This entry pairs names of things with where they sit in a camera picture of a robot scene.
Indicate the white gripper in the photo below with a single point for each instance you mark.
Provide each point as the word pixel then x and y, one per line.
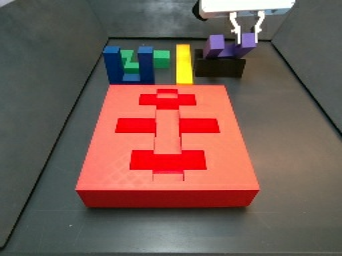
pixel 207 9

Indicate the purple U-shaped block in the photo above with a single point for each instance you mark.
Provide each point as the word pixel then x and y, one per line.
pixel 216 48

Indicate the black angled fixture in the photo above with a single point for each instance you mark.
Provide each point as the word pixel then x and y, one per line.
pixel 216 67

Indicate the red puzzle board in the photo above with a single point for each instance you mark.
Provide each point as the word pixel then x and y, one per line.
pixel 167 150

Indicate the yellow long bar block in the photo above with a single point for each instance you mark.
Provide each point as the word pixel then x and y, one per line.
pixel 183 65

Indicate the blue U-shaped block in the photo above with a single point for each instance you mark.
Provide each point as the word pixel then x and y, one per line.
pixel 123 71

